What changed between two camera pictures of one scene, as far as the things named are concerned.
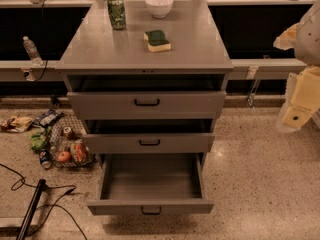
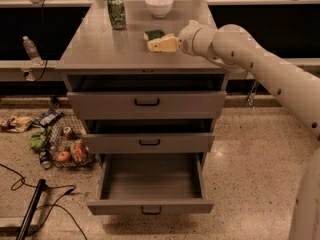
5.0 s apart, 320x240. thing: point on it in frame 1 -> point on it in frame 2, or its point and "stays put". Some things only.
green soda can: x=116 y=10 stays put
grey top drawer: x=146 y=97 stays put
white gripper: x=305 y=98 -> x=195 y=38
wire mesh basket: x=69 y=143 stays put
